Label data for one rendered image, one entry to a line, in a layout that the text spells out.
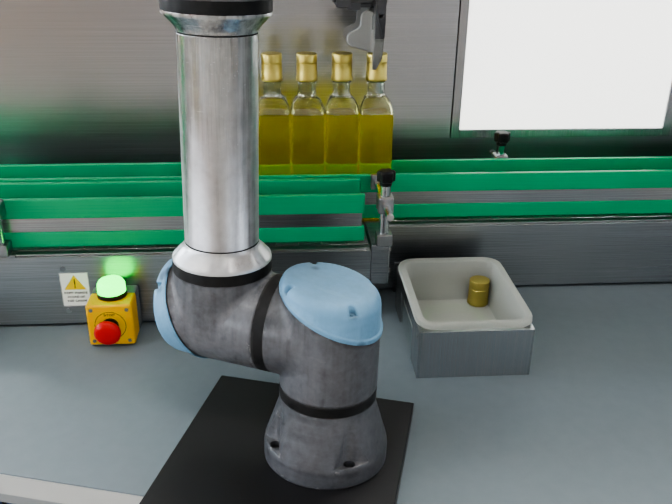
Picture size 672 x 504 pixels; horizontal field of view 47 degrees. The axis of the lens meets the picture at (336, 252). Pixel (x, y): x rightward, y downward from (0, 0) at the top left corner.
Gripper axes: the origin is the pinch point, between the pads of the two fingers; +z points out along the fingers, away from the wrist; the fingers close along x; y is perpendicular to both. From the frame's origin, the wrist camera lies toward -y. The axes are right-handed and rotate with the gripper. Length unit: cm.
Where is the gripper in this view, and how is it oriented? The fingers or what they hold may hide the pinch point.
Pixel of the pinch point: (376, 59)
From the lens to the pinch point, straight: 130.5
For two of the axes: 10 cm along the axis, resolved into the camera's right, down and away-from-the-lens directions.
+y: -10.0, 0.3, -0.9
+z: -0.1, 9.1, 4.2
